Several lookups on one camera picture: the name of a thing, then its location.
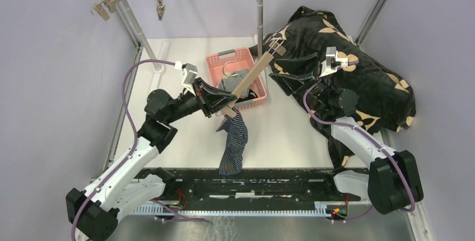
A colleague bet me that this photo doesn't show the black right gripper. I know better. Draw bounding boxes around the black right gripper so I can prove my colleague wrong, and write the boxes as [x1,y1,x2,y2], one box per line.
[269,52,334,109]

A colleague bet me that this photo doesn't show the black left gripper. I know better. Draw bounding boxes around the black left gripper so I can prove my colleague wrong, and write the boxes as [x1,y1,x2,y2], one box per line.
[165,77,237,124]

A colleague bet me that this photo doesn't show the grey striped underwear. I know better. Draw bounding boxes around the grey striped underwear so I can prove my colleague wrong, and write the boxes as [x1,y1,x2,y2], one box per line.
[218,69,249,92]

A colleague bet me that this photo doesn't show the black underwear beige waistband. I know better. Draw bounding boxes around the black underwear beige waistband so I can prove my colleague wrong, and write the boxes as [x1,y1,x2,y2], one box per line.
[236,89,259,104]

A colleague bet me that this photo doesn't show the navy striped underwear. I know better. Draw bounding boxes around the navy striped underwear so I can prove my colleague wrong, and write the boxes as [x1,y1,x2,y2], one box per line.
[216,108,248,175]

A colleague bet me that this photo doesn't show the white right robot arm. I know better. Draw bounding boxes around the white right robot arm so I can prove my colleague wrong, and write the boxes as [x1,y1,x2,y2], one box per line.
[270,53,423,215]

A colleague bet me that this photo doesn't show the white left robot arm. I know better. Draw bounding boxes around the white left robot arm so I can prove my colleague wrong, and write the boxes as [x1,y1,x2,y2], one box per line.
[66,77,238,240]

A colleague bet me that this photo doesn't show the pink plastic basket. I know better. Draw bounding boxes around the pink plastic basket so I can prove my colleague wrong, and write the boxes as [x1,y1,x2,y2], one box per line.
[206,48,267,110]

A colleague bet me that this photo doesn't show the black floral blanket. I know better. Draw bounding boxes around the black floral blanket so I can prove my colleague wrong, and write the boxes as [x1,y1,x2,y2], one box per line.
[248,6,417,169]

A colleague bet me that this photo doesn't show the right metal rack pole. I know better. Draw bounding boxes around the right metal rack pole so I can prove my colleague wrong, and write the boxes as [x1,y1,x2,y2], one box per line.
[257,0,264,59]

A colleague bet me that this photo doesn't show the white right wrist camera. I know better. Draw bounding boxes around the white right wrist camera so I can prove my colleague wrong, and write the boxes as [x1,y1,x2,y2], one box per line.
[318,47,359,78]

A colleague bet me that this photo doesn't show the left aluminium frame rail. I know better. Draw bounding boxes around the left aluminium frame rail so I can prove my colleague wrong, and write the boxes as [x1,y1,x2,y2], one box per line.
[102,46,144,172]

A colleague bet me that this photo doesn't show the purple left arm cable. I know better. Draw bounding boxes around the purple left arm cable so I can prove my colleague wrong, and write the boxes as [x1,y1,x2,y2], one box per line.
[70,59,177,241]

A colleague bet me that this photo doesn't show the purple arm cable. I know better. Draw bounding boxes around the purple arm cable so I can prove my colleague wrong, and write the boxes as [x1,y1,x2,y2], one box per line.
[70,59,177,241]
[302,55,416,214]

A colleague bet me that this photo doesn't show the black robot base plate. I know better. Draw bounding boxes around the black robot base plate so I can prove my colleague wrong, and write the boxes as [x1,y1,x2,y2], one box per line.
[155,168,368,213]

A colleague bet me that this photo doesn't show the white slotted cable duct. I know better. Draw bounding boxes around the white slotted cable duct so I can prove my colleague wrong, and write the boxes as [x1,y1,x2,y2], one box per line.
[131,202,342,218]

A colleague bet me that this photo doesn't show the right aluminium frame post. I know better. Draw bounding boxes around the right aluminium frame post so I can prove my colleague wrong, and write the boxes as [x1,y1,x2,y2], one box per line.
[355,0,388,48]

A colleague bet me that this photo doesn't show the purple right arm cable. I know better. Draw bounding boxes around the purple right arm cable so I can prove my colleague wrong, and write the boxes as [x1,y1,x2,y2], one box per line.
[302,55,416,214]

